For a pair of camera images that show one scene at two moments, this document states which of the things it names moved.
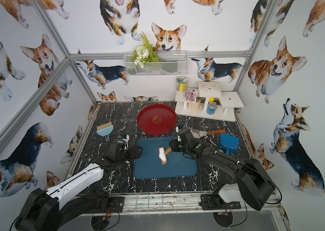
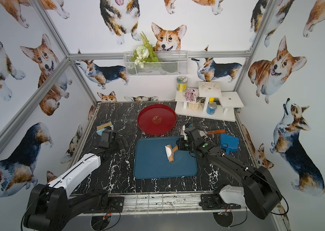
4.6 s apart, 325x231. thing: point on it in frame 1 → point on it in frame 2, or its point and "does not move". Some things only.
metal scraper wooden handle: (198, 134) does not move
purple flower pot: (190, 96) does not move
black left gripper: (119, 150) → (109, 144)
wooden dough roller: (164, 162) → (173, 150)
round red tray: (156, 119) does not move
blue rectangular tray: (148, 165) does not move
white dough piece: (162, 154) → (168, 151)
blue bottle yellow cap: (211, 107) does not move
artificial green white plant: (144, 54) does not move
